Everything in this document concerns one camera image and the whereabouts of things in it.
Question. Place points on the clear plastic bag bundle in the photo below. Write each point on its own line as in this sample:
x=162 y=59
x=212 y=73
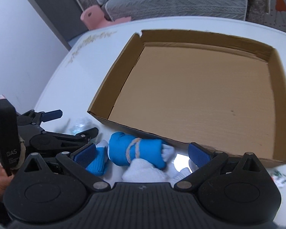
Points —
x=82 y=124

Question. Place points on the blue and white sock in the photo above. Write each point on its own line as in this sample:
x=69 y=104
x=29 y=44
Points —
x=99 y=164

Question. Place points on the cardboard box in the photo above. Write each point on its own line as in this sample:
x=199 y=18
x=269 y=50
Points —
x=193 y=88

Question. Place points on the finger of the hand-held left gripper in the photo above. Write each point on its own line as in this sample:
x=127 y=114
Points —
x=88 y=133
x=51 y=115

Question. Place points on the pink plastic chair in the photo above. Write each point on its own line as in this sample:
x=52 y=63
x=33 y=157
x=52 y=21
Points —
x=93 y=16

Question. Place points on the white sock bundle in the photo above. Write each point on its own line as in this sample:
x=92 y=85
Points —
x=143 y=171

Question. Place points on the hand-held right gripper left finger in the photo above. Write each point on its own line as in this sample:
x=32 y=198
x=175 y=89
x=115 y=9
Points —
x=85 y=156

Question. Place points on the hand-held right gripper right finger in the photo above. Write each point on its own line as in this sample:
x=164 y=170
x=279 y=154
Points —
x=200 y=156

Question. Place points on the grey sofa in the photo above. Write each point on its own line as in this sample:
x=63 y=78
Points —
x=181 y=2

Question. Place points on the white green printed bag bundle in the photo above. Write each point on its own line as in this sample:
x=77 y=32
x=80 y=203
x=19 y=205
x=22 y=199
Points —
x=278 y=179

